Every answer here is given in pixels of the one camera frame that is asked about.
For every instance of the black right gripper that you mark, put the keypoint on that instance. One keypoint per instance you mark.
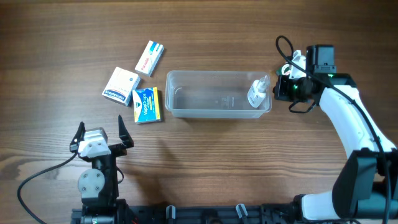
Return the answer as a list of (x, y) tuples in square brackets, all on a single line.
[(280, 89)]

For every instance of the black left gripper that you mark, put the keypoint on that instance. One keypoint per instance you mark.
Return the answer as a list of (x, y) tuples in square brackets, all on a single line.
[(120, 149)]

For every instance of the white bottle clear cap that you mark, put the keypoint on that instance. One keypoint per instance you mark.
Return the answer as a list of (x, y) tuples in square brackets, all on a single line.
[(258, 91)]

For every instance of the clear plastic container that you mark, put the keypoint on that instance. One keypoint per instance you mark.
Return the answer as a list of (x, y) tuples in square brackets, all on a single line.
[(213, 94)]

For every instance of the green square small box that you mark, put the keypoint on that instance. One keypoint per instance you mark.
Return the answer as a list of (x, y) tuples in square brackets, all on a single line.
[(285, 70)]

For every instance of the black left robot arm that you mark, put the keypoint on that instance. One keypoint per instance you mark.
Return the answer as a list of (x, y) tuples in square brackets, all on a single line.
[(99, 184)]

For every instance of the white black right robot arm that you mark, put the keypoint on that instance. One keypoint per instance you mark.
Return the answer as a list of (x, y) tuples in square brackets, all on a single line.
[(366, 187)]

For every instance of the white Hansaplast box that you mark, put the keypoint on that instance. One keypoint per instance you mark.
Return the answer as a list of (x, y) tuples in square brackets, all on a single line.
[(120, 86)]

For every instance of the blue yellow VapoDrops box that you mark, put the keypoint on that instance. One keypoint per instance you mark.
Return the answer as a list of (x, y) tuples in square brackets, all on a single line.
[(146, 105)]

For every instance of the white blue Panadol box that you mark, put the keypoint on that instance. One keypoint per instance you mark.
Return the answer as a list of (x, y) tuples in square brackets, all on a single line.
[(149, 58)]

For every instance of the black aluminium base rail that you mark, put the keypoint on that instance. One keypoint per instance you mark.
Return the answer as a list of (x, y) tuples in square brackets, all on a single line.
[(263, 214)]

